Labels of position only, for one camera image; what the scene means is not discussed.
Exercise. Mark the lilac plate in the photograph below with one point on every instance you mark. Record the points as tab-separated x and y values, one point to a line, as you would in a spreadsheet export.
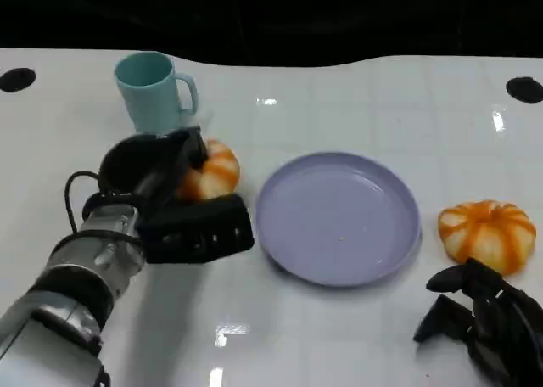
335	217

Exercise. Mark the black round table grommet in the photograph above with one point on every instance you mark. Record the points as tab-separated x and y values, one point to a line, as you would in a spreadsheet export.
16	79
524	89

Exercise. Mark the pale green mug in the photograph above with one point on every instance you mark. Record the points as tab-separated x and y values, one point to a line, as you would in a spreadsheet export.
146	98

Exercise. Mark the orange white toy bread roll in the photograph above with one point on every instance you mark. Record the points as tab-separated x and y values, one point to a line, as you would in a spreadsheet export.
220	170
488	234

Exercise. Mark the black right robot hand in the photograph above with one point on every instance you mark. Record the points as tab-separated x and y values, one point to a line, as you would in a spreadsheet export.
505	319

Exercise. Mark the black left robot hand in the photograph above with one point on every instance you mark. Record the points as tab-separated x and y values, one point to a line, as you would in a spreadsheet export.
178	230

